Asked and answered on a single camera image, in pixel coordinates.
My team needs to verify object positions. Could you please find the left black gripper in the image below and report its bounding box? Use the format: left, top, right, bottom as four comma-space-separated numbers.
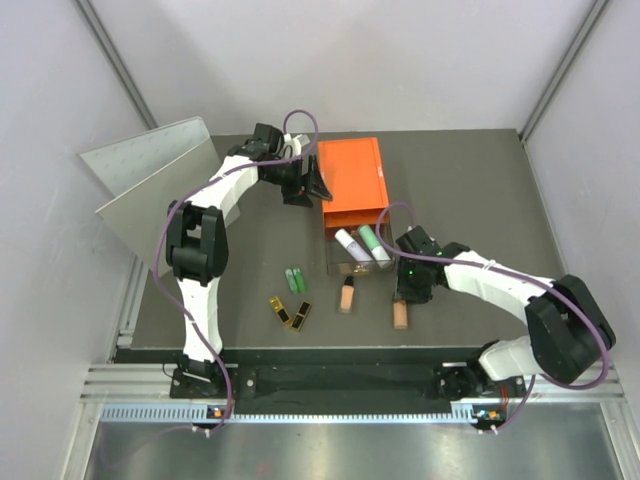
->
262, 154, 330, 209

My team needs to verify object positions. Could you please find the orange tube grey cap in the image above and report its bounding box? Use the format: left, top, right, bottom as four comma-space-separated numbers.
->
392, 299, 409, 330

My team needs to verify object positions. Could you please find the orange drawer box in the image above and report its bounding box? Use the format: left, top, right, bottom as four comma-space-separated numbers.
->
318, 137, 390, 240

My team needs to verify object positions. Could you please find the green white tube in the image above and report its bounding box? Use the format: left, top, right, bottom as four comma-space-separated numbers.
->
358, 224, 391, 268

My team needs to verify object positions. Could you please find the lilac white tube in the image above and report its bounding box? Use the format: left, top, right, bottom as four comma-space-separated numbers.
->
334, 229, 373, 263

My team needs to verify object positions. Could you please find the clear acrylic drawer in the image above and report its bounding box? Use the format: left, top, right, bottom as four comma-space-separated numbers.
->
324, 223, 395, 276

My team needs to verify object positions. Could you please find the peach foundation bottle black cap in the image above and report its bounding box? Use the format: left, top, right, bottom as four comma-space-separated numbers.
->
339, 275, 355, 314

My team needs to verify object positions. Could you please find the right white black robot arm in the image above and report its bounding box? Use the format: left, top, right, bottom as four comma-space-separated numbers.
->
396, 226, 616, 396

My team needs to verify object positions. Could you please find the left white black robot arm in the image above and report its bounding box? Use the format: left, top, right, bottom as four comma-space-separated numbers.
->
165, 124, 333, 398

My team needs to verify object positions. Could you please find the green lipstick tube right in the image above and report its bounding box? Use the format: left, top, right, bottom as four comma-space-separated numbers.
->
293, 267, 307, 293

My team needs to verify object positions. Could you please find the green lipstick tube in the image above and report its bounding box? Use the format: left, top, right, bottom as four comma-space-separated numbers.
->
285, 269, 298, 294
293, 267, 307, 293

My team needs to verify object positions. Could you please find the green lipstick tube left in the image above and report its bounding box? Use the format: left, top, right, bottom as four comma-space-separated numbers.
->
285, 269, 298, 294

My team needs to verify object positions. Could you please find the gold black compact right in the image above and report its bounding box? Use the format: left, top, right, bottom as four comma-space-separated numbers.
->
290, 301, 312, 331

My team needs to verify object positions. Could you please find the gold black compact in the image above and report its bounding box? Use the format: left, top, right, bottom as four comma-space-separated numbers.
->
290, 301, 312, 331
269, 296, 292, 326

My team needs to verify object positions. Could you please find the gold black compact left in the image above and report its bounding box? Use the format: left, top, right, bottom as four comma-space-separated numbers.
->
269, 296, 292, 326

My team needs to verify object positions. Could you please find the grey metal panel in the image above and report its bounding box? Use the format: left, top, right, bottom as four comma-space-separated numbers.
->
79, 117, 222, 265

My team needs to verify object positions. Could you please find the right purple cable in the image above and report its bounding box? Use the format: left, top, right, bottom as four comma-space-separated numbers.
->
374, 201, 614, 434

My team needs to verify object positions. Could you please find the purple cable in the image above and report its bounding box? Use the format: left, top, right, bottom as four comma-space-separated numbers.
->
374, 201, 614, 434
148, 108, 320, 431

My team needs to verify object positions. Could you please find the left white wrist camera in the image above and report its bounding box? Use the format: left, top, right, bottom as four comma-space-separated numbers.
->
281, 133, 310, 158

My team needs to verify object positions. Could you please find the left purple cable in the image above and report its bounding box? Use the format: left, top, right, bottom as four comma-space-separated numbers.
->
148, 108, 320, 431

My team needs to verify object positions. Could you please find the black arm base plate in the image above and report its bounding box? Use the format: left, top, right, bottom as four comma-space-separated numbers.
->
170, 364, 525, 409

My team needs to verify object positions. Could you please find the aluminium frame rail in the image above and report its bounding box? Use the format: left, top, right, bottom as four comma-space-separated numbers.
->
81, 364, 625, 403

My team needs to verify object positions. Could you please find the slotted grey cable duct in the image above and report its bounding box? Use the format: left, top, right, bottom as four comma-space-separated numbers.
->
101, 403, 478, 425

